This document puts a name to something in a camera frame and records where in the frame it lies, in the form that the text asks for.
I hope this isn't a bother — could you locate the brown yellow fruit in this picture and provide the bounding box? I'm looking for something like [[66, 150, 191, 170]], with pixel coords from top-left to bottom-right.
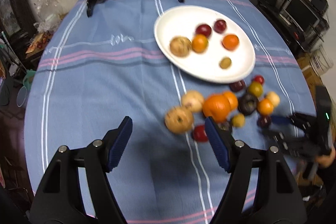
[[266, 91, 280, 108]]

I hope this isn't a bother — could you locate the dark purple wrinkled fruit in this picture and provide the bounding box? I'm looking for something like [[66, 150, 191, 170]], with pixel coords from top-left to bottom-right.
[[218, 121, 232, 134]]

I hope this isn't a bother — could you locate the dark red plum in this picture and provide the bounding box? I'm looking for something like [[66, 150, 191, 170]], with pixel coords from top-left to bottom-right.
[[229, 80, 246, 93], [192, 124, 209, 143]]

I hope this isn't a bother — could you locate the small yellow fruit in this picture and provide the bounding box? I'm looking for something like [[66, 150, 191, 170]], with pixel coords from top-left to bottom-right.
[[219, 57, 232, 69], [231, 113, 245, 128]]

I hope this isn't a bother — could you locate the dark purple round fruit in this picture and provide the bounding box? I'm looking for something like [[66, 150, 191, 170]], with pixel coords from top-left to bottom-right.
[[238, 93, 259, 116]]

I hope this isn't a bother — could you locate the yellow green tomato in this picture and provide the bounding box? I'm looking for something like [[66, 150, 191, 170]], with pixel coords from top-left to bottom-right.
[[247, 81, 263, 98]]

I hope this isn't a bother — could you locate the large orange mandarin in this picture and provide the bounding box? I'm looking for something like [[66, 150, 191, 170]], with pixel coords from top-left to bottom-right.
[[202, 94, 231, 123]]

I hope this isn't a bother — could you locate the small red tomato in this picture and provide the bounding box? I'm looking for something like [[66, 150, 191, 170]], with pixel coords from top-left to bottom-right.
[[253, 75, 265, 85]]

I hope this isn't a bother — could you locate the pale yellow spotted fruit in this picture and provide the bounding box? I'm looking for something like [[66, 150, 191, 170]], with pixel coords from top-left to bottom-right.
[[164, 106, 194, 134]]

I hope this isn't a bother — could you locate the small orange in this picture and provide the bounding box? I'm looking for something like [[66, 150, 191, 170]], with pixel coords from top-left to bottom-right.
[[222, 34, 240, 51]]

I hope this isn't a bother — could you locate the yellow orange fruit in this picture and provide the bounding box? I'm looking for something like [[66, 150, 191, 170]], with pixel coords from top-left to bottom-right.
[[192, 35, 209, 53]]

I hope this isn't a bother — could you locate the person right hand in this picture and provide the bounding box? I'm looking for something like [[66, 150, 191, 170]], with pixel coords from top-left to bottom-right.
[[315, 147, 335, 168]]

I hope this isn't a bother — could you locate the cardboard box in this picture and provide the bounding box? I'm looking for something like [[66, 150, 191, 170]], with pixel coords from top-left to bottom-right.
[[297, 53, 323, 101]]

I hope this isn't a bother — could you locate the white bucket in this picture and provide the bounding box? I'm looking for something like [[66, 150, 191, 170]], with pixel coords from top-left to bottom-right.
[[310, 46, 334, 76]]

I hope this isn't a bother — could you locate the blue striped tablecloth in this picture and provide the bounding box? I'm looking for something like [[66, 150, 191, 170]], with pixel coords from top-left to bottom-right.
[[23, 0, 318, 224]]

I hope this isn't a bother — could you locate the computer monitor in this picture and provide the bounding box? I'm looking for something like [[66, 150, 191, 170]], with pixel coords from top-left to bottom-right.
[[280, 0, 322, 32]]

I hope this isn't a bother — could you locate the white round plate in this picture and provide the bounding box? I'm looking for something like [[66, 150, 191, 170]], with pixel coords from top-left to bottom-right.
[[154, 6, 256, 84]]

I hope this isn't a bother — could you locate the black speaker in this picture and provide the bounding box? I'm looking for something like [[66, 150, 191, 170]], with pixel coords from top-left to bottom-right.
[[311, 0, 329, 15]]

